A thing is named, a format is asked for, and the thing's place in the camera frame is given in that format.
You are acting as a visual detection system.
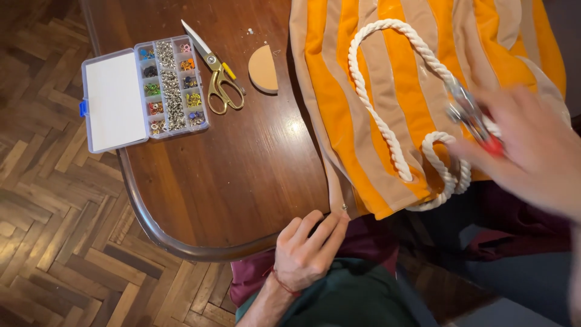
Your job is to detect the person's right hand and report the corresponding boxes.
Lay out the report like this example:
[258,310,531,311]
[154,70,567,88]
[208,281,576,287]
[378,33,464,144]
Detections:
[447,84,581,222]

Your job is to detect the person's left hand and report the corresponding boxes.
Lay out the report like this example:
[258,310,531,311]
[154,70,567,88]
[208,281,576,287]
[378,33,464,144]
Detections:
[274,210,350,294]

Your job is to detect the red-handled eyelet pliers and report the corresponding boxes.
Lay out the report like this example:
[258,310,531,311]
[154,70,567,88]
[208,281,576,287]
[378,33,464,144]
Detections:
[445,76,507,159]

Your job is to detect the orange beige striped fabric bag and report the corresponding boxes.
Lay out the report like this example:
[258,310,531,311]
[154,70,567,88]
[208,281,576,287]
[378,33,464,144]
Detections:
[289,0,572,221]

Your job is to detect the person's dark green shirt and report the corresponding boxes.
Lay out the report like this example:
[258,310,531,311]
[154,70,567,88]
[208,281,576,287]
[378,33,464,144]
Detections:
[235,257,438,327]

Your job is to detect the tan half-round pad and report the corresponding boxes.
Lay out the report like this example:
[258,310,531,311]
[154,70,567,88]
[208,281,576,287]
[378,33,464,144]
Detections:
[248,44,279,95]

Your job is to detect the person's maroon trousers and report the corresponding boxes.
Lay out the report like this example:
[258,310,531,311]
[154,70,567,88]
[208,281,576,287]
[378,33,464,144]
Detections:
[229,182,573,309]

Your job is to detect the heap of silver eyelets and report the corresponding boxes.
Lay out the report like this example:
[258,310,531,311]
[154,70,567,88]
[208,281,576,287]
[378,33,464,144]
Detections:
[155,40,187,132]

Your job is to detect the clear plastic organizer box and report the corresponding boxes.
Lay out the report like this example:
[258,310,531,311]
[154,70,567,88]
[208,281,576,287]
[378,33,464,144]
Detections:
[80,35,210,154]

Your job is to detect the white twisted rope handle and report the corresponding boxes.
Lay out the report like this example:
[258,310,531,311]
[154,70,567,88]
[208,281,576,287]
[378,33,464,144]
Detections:
[348,18,504,212]

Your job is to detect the red string bracelet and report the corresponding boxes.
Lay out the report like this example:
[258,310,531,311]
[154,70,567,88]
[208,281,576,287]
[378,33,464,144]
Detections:
[262,266,301,298]

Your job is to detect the yellow-handled small tool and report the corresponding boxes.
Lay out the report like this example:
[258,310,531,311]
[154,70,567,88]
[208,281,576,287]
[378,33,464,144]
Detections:
[221,62,247,95]

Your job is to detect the gold-handled scissors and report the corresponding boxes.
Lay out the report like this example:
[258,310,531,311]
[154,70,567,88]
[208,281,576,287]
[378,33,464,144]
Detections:
[181,19,246,115]

